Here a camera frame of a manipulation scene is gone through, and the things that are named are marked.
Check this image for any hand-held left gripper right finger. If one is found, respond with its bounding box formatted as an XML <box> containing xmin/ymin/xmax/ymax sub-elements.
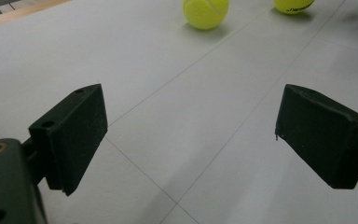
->
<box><xmin>274</xmin><ymin>83</ymin><xmax>358</xmax><ymax>190</ymax></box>

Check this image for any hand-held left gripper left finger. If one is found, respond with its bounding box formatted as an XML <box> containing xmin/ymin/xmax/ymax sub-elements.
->
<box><xmin>22</xmin><ymin>83</ymin><xmax>109</xmax><ymax>197</ymax></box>

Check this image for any yellow tennis ball black print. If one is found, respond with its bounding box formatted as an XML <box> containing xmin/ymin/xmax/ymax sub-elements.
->
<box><xmin>273</xmin><ymin>0</ymin><xmax>316</xmax><ymax>15</ymax></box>

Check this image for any plain yellow tennis ball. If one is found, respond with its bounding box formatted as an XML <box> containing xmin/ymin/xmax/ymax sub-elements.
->
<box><xmin>182</xmin><ymin>0</ymin><xmax>230</xmax><ymax>31</ymax></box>

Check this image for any white table mat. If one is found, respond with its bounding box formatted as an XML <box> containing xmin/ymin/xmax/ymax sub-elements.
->
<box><xmin>0</xmin><ymin>0</ymin><xmax>358</xmax><ymax>224</ymax></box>

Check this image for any wooden table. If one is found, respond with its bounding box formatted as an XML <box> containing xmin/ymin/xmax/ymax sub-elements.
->
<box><xmin>0</xmin><ymin>0</ymin><xmax>72</xmax><ymax>31</ymax></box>

